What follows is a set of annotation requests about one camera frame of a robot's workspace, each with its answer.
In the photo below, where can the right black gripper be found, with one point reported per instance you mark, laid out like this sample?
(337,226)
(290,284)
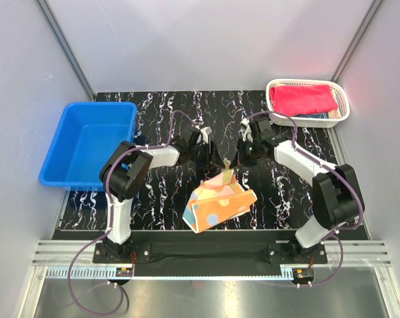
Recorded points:
(239,159)

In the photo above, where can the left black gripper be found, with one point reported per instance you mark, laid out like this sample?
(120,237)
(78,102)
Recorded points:
(212,160)

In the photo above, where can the orange patterned towel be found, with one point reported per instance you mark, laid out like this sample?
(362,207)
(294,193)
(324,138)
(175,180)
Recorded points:
(217,200)

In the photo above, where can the pink towel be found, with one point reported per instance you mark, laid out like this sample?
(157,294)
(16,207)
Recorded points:
(292,100)

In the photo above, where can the teal beige Doraemon towel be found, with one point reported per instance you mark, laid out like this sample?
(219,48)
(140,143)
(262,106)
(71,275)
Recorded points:
(335,114)

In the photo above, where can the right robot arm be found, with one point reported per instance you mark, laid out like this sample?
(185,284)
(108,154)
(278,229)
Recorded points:
(337,201)

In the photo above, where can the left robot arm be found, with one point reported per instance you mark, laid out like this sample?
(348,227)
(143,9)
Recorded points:
(124,174)

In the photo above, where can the white perforated basket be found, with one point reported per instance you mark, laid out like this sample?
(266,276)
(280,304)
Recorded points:
(284,120)

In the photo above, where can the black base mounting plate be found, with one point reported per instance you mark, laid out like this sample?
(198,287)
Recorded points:
(233,248)

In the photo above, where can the blue plastic bin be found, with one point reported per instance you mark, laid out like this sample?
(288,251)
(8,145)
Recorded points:
(86,136)

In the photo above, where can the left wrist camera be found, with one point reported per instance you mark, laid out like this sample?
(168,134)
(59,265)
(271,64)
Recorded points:
(205,132)

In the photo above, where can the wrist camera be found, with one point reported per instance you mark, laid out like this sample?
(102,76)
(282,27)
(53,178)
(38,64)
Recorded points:
(205,132)
(246,130)

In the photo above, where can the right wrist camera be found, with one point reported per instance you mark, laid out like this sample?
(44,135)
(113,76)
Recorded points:
(246,130)

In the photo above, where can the aluminium rail profile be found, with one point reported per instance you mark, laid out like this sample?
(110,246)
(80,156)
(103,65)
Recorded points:
(370,253)

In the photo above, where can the white cable duct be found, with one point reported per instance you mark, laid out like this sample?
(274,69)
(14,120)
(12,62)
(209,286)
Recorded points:
(179,272)

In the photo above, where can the right aluminium frame post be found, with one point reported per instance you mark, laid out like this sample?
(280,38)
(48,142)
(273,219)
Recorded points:
(358,36)

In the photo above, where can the aluminium frame post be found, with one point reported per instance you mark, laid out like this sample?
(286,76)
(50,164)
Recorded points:
(358,36)
(65,47)

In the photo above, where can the left aluminium frame post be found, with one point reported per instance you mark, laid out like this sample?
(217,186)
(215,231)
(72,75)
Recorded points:
(65,47)

